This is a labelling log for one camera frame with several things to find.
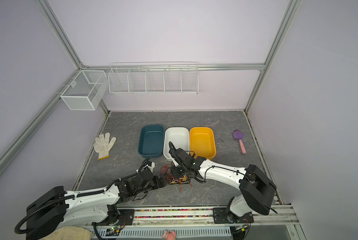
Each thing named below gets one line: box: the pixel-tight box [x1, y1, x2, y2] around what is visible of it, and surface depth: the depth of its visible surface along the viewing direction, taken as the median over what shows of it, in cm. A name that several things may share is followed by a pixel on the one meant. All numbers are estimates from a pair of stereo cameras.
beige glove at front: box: [41, 226, 93, 240], surface depth 71 cm
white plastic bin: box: [163, 126, 190, 162], surface depth 104 cm
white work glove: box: [93, 132, 117, 160], surface depth 104 cm
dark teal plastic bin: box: [138, 124, 165, 159], surface depth 101 cm
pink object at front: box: [162, 229, 177, 240], surface depth 68 cm
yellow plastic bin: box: [189, 127, 217, 160], surface depth 104 cm
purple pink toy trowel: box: [232, 129, 247, 155], surface depth 107 cm
